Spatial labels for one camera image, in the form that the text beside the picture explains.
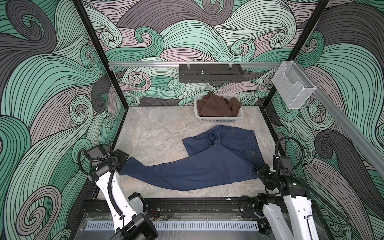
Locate blue denim trousers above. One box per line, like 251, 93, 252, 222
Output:
121, 125, 265, 191

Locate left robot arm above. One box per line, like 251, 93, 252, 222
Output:
77, 144, 159, 240

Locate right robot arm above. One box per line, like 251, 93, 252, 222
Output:
254, 137, 319, 240

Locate brown trousers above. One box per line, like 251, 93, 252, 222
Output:
197, 92, 242, 117

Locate black perforated metal tray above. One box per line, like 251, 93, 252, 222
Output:
179, 64, 244, 84

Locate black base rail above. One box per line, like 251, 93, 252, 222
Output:
80, 197, 319, 219

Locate white slotted cable duct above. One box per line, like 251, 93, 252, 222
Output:
85, 221, 259, 232

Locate clear plastic wall bin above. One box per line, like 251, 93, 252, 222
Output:
272, 61, 317, 109

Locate aluminium rail right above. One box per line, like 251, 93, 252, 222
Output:
299, 66, 384, 176

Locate aluminium rail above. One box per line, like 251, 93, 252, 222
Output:
108, 61, 282, 69
299, 66, 384, 176

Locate aluminium rail back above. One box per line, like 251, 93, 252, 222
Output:
108, 61, 282, 69

